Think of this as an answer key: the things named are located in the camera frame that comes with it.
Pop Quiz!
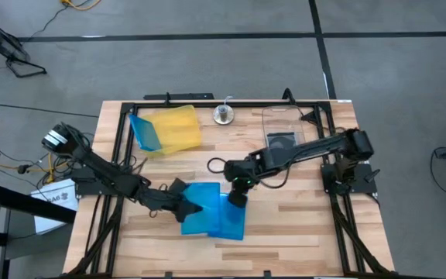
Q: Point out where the yellow coiled floor cable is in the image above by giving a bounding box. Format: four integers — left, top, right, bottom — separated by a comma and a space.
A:
60, 0, 102, 12

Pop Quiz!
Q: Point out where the clear plastic bin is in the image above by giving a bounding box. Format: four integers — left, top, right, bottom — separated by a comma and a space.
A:
261, 105, 306, 151

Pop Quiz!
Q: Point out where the clear CD jewel case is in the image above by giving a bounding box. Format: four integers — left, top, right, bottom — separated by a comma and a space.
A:
266, 131, 297, 150

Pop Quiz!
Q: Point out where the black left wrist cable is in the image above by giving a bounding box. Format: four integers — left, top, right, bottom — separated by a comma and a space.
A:
108, 153, 166, 219

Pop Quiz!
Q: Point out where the black aluminium table frame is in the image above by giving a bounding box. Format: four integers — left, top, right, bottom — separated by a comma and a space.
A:
63, 98, 400, 279

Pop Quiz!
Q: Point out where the black desk beam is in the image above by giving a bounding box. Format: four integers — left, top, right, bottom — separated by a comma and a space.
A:
0, 181, 77, 225

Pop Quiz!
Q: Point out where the yellow translucent plastic bin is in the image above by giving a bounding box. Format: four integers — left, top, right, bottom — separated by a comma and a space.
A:
129, 104, 203, 158

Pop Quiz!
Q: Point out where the white cardboard box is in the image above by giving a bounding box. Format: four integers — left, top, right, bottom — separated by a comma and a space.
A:
30, 177, 80, 236

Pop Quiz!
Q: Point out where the thin straight black floor cable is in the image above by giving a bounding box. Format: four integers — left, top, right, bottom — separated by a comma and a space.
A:
0, 102, 100, 118

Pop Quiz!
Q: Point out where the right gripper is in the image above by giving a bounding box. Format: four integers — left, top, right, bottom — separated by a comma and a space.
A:
222, 158, 259, 209

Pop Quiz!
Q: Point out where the yellow and orange cable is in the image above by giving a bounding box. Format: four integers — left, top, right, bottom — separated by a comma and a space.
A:
0, 153, 70, 185

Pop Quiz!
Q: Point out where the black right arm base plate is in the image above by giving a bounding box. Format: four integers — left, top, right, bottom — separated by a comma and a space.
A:
321, 162, 381, 195

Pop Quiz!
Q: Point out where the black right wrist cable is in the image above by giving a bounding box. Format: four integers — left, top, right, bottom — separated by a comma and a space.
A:
206, 156, 290, 191

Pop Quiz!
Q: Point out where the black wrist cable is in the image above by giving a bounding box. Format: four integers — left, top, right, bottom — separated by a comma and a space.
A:
206, 156, 290, 191
108, 153, 166, 219

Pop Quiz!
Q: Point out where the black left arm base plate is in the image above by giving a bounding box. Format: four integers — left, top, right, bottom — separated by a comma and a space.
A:
74, 170, 131, 197

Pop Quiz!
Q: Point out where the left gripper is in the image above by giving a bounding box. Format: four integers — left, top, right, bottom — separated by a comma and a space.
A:
136, 177, 204, 224

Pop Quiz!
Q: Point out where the black power strip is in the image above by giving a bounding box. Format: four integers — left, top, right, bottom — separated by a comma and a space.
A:
143, 92, 215, 101

